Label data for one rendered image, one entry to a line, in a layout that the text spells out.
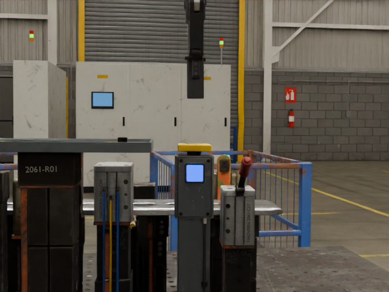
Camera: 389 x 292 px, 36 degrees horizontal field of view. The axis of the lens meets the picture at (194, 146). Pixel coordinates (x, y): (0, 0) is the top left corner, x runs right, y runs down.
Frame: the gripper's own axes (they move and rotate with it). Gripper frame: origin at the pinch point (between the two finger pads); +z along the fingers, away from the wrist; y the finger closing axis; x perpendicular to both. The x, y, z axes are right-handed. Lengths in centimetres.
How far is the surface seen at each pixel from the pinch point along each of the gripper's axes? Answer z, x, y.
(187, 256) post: 31.8, 1.6, -2.7
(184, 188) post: 19.4, 2.2, -3.2
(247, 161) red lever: 15.2, -9.7, 1.4
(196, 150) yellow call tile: 12.8, 0.0, -2.8
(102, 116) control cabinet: 8, 105, 813
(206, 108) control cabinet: -5, -57, 833
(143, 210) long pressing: 27.7, 10.6, 24.3
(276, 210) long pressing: 28.0, -19.5, 24.8
